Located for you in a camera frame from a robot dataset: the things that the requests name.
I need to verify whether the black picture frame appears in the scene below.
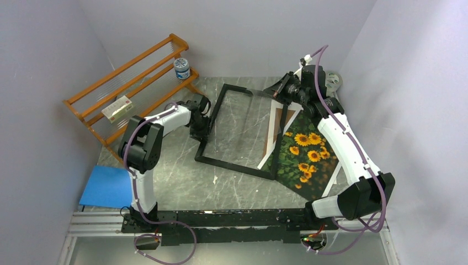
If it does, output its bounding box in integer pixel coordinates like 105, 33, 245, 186
195, 84, 292, 181

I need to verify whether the orange wooden rack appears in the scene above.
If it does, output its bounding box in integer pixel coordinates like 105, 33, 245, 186
63, 33, 201, 163

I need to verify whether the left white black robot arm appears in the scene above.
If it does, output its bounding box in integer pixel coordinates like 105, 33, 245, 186
118, 93, 211, 232

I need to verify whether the white red small box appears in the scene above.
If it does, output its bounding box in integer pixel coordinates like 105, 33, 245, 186
101, 96, 134, 124

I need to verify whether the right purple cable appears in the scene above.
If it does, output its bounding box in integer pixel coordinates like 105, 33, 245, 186
301, 44, 387, 256

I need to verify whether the blue white jar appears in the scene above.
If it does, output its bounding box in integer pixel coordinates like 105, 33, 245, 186
173, 57, 191, 80

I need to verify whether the clear tape roll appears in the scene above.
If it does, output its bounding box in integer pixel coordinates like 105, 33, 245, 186
325, 71, 343, 97

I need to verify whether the purple cable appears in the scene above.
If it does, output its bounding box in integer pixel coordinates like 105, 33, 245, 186
122, 102, 198, 265
301, 44, 387, 256

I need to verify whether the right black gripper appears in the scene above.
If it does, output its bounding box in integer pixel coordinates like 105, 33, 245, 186
263, 71, 309, 106

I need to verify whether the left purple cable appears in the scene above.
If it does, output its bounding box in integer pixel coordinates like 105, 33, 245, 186
122, 102, 198, 265

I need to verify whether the sunflower photo print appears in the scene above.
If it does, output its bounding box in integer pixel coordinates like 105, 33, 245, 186
275, 110, 338, 201

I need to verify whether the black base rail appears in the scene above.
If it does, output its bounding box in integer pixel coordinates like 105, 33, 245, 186
121, 208, 338, 246

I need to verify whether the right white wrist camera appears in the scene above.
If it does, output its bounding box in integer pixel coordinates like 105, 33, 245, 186
299, 54, 313, 68

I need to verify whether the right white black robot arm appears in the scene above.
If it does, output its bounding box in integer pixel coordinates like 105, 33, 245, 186
263, 65, 395, 229

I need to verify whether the blue paper sheet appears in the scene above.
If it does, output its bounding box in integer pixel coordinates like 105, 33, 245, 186
79, 166, 132, 209

